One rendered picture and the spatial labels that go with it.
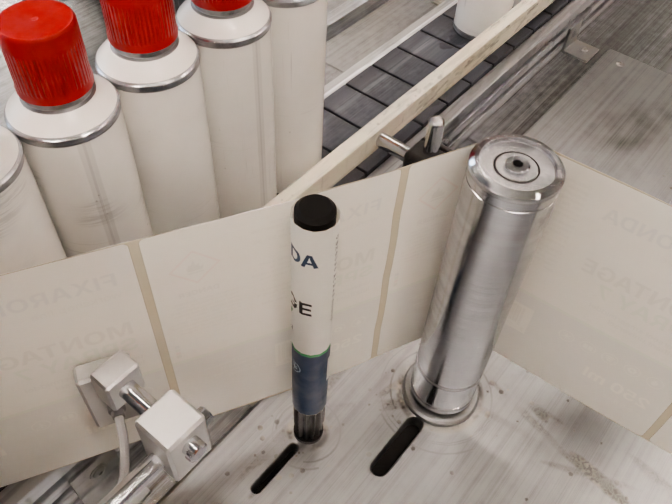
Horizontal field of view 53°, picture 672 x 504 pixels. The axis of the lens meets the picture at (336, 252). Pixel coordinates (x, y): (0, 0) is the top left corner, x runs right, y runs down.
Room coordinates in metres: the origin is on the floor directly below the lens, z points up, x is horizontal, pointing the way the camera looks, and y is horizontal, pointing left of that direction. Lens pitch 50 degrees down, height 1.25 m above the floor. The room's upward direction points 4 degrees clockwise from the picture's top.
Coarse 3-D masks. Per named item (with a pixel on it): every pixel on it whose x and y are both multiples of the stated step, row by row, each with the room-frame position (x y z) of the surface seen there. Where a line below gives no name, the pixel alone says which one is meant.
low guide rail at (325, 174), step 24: (528, 0) 0.59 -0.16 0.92; (552, 0) 0.62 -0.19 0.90; (504, 24) 0.55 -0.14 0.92; (480, 48) 0.51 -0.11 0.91; (432, 72) 0.47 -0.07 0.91; (456, 72) 0.48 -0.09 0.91; (408, 96) 0.44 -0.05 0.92; (432, 96) 0.45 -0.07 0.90; (384, 120) 0.41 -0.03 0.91; (408, 120) 0.43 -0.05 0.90; (360, 144) 0.38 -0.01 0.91; (312, 168) 0.35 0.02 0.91; (336, 168) 0.35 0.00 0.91; (288, 192) 0.32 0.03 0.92; (312, 192) 0.33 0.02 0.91
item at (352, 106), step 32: (416, 32) 0.58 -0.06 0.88; (448, 32) 0.59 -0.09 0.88; (384, 64) 0.53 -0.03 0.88; (416, 64) 0.53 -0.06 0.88; (480, 64) 0.54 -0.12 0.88; (352, 96) 0.48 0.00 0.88; (384, 96) 0.48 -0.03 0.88; (448, 96) 0.49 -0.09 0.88; (352, 128) 0.44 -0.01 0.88; (416, 128) 0.44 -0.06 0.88; (384, 160) 0.40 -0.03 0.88
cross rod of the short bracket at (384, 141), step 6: (378, 138) 0.39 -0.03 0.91; (384, 138) 0.39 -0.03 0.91; (390, 138) 0.39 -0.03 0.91; (378, 144) 0.39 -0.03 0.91; (384, 144) 0.39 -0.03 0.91; (390, 144) 0.39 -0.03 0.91; (396, 144) 0.38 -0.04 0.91; (402, 144) 0.38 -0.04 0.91; (384, 150) 0.39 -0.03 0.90; (390, 150) 0.38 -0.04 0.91; (396, 150) 0.38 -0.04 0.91; (402, 150) 0.38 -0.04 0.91; (396, 156) 0.38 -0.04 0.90; (402, 156) 0.38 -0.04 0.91
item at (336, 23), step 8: (352, 0) 0.49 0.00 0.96; (360, 0) 0.49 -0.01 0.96; (368, 0) 0.49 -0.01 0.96; (376, 0) 0.50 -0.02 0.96; (384, 0) 0.51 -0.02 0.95; (336, 8) 0.48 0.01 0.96; (344, 8) 0.48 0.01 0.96; (352, 8) 0.48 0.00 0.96; (360, 8) 0.49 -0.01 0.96; (368, 8) 0.49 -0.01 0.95; (376, 8) 0.50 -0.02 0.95; (328, 16) 0.47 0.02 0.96; (336, 16) 0.47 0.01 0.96; (344, 16) 0.47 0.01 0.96; (352, 16) 0.48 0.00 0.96; (360, 16) 0.49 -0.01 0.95; (328, 24) 0.45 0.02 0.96; (336, 24) 0.46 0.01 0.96; (344, 24) 0.47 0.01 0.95; (352, 24) 0.48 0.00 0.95; (328, 32) 0.45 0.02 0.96; (336, 32) 0.46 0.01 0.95; (328, 40) 0.45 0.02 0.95
